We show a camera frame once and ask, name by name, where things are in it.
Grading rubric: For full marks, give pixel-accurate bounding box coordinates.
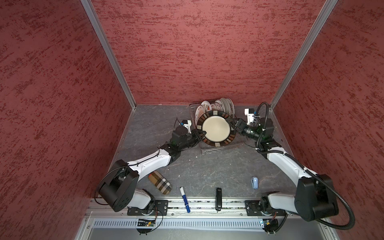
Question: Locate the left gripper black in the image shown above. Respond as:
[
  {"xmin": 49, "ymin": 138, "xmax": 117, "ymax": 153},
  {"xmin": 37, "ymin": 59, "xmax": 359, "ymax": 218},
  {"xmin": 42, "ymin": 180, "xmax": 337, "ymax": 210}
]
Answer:
[{"xmin": 179, "ymin": 128, "xmax": 206, "ymax": 150}]

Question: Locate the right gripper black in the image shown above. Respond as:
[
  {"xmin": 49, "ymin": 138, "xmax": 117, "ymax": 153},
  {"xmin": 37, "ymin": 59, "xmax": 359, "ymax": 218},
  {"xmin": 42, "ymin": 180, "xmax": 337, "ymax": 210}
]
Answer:
[{"xmin": 226, "ymin": 118, "xmax": 263, "ymax": 141}]

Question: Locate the dark striped rim plate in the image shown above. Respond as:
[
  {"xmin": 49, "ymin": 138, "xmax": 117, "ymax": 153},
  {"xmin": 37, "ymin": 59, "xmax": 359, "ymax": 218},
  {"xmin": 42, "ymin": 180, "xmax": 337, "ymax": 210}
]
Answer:
[{"xmin": 196, "ymin": 111, "xmax": 236, "ymax": 147}]

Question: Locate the plain cream white plate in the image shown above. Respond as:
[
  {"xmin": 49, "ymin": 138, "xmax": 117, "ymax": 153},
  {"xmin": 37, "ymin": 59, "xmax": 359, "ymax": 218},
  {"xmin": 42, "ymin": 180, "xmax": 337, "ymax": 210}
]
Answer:
[{"xmin": 220, "ymin": 98, "xmax": 231, "ymax": 115}]

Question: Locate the watermelon pattern white plate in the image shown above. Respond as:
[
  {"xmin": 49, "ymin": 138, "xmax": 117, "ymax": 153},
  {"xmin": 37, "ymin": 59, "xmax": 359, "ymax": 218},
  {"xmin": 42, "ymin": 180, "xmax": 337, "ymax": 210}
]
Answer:
[{"xmin": 201, "ymin": 101, "xmax": 212, "ymax": 112}]

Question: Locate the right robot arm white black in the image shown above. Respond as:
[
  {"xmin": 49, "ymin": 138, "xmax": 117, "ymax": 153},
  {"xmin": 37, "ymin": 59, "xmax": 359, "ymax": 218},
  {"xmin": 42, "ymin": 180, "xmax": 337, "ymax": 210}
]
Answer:
[{"xmin": 226, "ymin": 118, "xmax": 356, "ymax": 230}]

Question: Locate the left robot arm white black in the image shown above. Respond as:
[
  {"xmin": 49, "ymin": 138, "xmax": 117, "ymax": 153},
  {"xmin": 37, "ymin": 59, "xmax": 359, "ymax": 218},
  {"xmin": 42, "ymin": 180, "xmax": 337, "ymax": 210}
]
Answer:
[{"xmin": 95, "ymin": 127, "xmax": 207, "ymax": 216}]

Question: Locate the red patterned rear plate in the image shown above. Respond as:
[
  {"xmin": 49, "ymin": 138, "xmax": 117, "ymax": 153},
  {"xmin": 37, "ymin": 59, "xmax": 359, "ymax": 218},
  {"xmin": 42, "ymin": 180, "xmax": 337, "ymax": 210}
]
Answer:
[{"xmin": 226, "ymin": 98, "xmax": 235, "ymax": 118}]

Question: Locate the orange striped front plate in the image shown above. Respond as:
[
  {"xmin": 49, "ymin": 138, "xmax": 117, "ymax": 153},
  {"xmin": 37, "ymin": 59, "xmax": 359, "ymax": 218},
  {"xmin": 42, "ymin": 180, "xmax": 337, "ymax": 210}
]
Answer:
[{"xmin": 194, "ymin": 105, "xmax": 206, "ymax": 126}]

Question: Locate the orange striped plate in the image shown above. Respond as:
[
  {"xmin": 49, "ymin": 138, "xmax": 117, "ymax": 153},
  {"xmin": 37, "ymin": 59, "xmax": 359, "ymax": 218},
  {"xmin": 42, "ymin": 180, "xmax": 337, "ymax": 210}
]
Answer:
[
  {"xmin": 194, "ymin": 105, "xmax": 206, "ymax": 126},
  {"xmin": 211, "ymin": 103, "xmax": 222, "ymax": 111}
]

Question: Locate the plaid glasses case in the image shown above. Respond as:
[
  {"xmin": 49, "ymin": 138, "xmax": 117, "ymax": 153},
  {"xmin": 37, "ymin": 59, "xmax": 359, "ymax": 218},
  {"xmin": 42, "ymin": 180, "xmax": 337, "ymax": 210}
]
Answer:
[{"xmin": 148, "ymin": 171, "xmax": 172, "ymax": 195}]

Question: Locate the light blue small bottle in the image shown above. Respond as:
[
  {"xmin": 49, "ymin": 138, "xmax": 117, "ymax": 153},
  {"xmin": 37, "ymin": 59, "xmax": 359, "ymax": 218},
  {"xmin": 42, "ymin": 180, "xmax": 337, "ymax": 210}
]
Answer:
[{"xmin": 251, "ymin": 177, "xmax": 259, "ymax": 190}]

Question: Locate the blue white marker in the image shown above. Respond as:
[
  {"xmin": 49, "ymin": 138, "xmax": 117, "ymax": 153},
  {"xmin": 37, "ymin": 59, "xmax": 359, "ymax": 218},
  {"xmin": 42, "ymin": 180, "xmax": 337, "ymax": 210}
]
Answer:
[{"xmin": 180, "ymin": 187, "xmax": 191, "ymax": 213}]

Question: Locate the black remote stick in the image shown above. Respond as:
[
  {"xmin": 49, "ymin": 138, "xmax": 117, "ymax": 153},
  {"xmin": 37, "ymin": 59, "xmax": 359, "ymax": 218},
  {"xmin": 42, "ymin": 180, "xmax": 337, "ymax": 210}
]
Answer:
[{"xmin": 215, "ymin": 188, "xmax": 223, "ymax": 212}]

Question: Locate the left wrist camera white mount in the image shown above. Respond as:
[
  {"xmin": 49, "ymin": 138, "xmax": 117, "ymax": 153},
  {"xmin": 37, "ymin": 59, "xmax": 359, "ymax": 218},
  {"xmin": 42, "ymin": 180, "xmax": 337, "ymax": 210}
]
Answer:
[{"xmin": 181, "ymin": 120, "xmax": 192, "ymax": 134}]

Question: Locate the wire dish rack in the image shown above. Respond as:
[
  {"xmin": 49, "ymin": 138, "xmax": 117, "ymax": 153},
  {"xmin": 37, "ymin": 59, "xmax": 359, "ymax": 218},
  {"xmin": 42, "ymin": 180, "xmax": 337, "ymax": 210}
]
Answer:
[{"xmin": 189, "ymin": 103, "xmax": 246, "ymax": 155}]

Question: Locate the aluminium front rail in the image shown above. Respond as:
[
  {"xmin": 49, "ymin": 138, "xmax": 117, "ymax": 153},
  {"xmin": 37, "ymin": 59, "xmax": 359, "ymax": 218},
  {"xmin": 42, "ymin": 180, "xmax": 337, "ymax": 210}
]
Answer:
[{"xmin": 86, "ymin": 196, "xmax": 328, "ymax": 220}]

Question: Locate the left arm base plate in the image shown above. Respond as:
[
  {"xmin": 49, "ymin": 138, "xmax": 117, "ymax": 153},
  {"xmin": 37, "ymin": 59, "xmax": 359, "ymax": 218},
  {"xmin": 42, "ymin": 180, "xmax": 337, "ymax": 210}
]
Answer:
[{"xmin": 127, "ymin": 200, "xmax": 169, "ymax": 217}]

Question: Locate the right corner aluminium post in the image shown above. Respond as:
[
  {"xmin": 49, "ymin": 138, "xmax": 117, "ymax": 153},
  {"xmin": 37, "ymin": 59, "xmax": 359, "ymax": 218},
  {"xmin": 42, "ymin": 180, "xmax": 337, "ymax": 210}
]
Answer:
[{"xmin": 270, "ymin": 0, "xmax": 338, "ymax": 111}]

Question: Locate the corner aluminium post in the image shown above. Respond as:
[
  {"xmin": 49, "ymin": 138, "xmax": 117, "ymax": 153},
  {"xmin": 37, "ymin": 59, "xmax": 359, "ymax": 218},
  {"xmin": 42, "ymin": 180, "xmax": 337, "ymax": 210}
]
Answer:
[
  {"xmin": 81, "ymin": 0, "xmax": 137, "ymax": 111},
  {"xmin": 270, "ymin": 0, "xmax": 338, "ymax": 111}
]

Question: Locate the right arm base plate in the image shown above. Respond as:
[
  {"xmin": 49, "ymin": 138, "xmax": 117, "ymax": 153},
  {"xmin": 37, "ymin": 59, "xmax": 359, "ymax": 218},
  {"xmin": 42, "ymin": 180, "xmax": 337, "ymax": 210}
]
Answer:
[{"xmin": 245, "ymin": 199, "xmax": 286, "ymax": 217}]

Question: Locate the left circuit board with wires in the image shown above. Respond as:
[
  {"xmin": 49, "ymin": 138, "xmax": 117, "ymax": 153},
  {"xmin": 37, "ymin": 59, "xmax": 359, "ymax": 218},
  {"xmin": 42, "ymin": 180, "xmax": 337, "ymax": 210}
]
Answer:
[{"xmin": 136, "ymin": 219, "xmax": 157, "ymax": 235}]

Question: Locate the circuit board with wires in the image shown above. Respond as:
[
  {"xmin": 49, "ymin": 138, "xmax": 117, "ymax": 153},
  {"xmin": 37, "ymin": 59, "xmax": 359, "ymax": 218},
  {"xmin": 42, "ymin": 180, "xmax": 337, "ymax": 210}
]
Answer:
[
  {"xmin": 263, "ymin": 219, "xmax": 279, "ymax": 235},
  {"xmin": 136, "ymin": 219, "xmax": 157, "ymax": 235}
]

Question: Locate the right circuit board with wires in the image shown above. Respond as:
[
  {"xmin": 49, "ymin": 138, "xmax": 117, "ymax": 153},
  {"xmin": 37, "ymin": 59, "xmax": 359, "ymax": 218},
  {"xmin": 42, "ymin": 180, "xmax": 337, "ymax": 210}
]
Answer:
[{"xmin": 263, "ymin": 219, "xmax": 279, "ymax": 235}]

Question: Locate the black corrugated cable hose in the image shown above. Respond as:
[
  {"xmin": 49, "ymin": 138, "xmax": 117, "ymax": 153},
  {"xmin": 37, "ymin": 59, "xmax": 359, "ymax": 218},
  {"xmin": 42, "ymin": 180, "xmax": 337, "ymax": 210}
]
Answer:
[{"xmin": 254, "ymin": 101, "xmax": 356, "ymax": 231}]

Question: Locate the left corner aluminium post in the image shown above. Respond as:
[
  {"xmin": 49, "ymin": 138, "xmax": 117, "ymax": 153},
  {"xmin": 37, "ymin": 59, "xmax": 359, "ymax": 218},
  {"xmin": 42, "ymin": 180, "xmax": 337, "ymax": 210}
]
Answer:
[{"xmin": 81, "ymin": 0, "xmax": 137, "ymax": 111}]

